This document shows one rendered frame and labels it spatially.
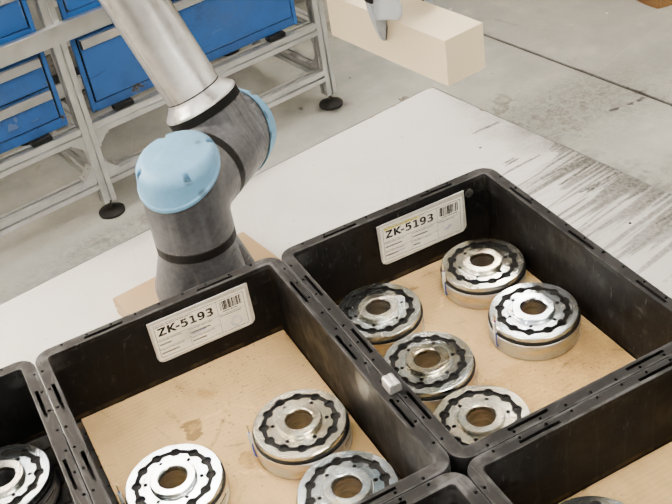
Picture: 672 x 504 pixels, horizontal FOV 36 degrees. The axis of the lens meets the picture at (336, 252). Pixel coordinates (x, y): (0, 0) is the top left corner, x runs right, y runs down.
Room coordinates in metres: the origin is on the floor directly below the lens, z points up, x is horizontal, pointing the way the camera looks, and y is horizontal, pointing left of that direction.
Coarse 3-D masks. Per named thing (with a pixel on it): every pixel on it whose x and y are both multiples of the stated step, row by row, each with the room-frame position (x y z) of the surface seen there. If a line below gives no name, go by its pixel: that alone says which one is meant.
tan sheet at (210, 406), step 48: (288, 336) 0.97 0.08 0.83; (192, 384) 0.91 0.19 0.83; (240, 384) 0.90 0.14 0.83; (288, 384) 0.88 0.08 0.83; (96, 432) 0.86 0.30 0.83; (144, 432) 0.85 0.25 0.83; (192, 432) 0.83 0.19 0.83; (240, 432) 0.82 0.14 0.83; (240, 480) 0.75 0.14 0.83; (288, 480) 0.74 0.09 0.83
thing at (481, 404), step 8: (480, 400) 0.77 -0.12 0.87; (488, 400) 0.76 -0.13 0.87; (464, 408) 0.76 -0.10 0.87; (472, 408) 0.76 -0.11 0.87; (480, 408) 0.76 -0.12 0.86; (488, 408) 0.76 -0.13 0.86; (496, 408) 0.75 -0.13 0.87; (464, 416) 0.75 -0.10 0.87; (496, 416) 0.74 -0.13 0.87; (504, 416) 0.74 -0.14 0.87; (464, 424) 0.74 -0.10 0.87; (496, 424) 0.73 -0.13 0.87; (472, 432) 0.73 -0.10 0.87; (480, 432) 0.72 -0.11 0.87; (488, 432) 0.72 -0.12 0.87
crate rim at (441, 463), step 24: (264, 264) 0.98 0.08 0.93; (192, 288) 0.96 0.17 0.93; (216, 288) 0.96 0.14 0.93; (288, 288) 0.94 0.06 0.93; (144, 312) 0.93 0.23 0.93; (312, 312) 0.88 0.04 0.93; (96, 336) 0.91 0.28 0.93; (336, 336) 0.83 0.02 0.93; (48, 360) 0.88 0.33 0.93; (360, 360) 0.79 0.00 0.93; (48, 384) 0.84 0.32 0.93; (408, 408) 0.71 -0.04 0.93; (72, 432) 0.76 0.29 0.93; (408, 432) 0.68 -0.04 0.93; (432, 456) 0.65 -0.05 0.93; (96, 480) 0.69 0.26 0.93; (408, 480) 0.62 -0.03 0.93
